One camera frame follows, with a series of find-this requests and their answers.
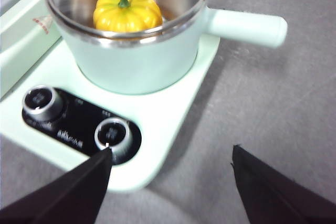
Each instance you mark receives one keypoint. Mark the mint green breakfast machine base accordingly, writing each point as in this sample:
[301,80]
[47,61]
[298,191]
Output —
[157,108]

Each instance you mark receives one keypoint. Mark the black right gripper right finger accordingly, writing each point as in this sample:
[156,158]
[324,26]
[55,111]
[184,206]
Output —
[275,195]

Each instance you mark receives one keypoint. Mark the silver control knob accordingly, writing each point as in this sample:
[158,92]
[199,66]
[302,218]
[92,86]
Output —
[113,134]
[40,103]

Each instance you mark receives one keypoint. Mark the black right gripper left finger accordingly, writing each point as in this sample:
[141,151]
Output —
[65,195]

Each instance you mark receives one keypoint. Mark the mint green griddle cover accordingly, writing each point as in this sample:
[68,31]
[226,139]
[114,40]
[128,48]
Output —
[18,32]

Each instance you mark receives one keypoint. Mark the yellow toy pumpkin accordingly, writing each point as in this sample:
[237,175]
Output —
[126,15]

